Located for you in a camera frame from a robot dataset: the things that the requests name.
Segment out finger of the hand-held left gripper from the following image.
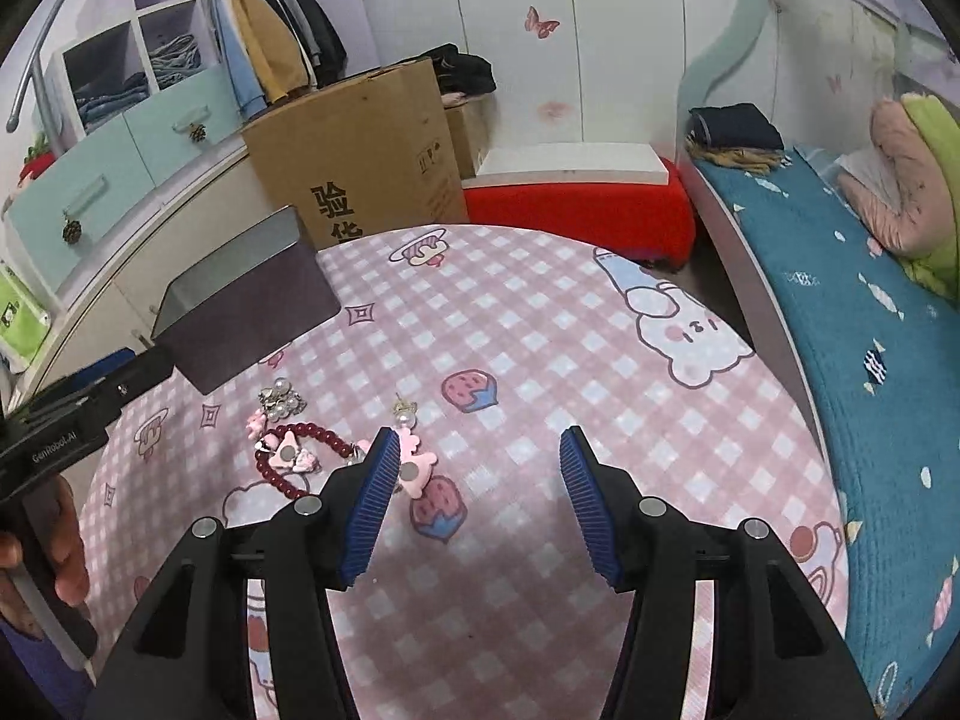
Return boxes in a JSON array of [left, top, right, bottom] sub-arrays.
[[7, 345, 175, 436]]

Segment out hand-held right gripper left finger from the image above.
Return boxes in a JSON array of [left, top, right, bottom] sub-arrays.
[[82, 426, 402, 720]]

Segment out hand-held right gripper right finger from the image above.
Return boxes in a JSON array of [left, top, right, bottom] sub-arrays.
[[559, 426, 878, 720]]

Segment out pink bunny hair clip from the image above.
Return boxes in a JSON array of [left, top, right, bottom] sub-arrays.
[[394, 427, 441, 497]]

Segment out dark red bead bracelet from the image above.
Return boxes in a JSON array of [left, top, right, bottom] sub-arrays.
[[255, 422, 357, 500]]

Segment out pearl cluster earrings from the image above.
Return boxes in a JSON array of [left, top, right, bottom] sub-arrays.
[[259, 377, 308, 421]]

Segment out silver metal tin box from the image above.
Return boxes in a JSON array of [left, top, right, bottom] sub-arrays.
[[150, 205, 342, 393]]

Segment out person's left hand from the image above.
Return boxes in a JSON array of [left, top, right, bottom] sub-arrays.
[[39, 478, 92, 602]]

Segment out green box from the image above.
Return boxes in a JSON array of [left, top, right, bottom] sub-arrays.
[[0, 262, 53, 374]]

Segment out pink checked tablecloth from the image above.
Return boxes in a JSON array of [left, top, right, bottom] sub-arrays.
[[79, 223, 852, 720]]

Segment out beige cabinet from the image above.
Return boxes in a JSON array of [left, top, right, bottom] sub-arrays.
[[34, 142, 301, 391]]

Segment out large teal drawer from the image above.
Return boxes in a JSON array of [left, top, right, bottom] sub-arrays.
[[6, 120, 177, 287]]

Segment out folded blue jeans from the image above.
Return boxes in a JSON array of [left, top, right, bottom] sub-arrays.
[[75, 73, 155, 125]]

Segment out small teal drawer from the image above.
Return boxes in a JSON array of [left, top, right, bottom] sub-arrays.
[[124, 64, 252, 166]]

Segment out red bench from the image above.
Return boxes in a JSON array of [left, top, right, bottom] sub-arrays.
[[461, 157, 695, 271]]

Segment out blue printed bed sheet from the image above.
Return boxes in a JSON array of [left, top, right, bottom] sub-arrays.
[[690, 142, 960, 720]]

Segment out folded striped clothes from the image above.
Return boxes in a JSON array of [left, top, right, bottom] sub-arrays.
[[146, 34, 203, 87]]

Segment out large brown cardboard box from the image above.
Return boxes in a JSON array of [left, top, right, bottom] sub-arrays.
[[240, 56, 470, 248]]

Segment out light blue hanging garment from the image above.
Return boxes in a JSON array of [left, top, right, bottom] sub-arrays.
[[199, 0, 269, 121]]

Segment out white bench top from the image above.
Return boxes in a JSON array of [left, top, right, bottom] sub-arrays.
[[480, 142, 672, 185]]

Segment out curved metal pole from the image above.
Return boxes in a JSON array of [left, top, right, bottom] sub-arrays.
[[6, 0, 113, 133]]

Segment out tan hanging jacket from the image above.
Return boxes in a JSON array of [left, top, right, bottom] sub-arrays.
[[225, 0, 317, 104]]

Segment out small brown cardboard box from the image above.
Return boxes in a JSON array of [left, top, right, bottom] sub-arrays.
[[442, 97, 492, 181]]

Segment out dark hanging garments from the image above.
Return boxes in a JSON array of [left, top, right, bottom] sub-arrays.
[[255, 0, 347, 87]]

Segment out folded dark clothes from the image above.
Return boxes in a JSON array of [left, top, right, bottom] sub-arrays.
[[688, 103, 785, 155]]

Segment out black clothes pile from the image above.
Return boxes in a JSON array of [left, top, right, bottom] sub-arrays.
[[420, 43, 497, 98]]

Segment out white wardrobe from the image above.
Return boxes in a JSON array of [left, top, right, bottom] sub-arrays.
[[330, 0, 758, 151]]

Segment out pink quilt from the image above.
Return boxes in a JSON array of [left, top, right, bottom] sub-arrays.
[[836, 97, 960, 260]]

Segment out pale teal bed headboard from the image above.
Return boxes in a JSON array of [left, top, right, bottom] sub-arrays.
[[677, 0, 781, 158]]

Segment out green blanket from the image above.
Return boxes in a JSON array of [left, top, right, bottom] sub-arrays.
[[900, 92, 960, 308]]

